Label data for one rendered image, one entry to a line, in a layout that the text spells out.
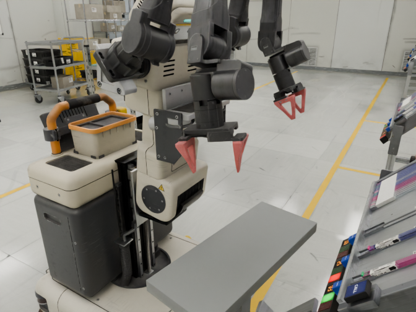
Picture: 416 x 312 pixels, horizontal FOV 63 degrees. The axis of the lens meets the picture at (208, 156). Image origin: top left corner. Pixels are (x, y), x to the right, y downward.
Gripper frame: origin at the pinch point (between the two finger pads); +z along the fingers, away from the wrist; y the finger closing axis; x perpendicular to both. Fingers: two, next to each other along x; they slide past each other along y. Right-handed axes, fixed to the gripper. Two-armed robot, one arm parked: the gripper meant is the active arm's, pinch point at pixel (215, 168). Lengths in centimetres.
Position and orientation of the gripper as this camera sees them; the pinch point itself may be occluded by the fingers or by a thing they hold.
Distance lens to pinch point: 71.5
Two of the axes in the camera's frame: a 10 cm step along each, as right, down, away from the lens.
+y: 9.5, -0.3, -3.1
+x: 2.9, -3.0, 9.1
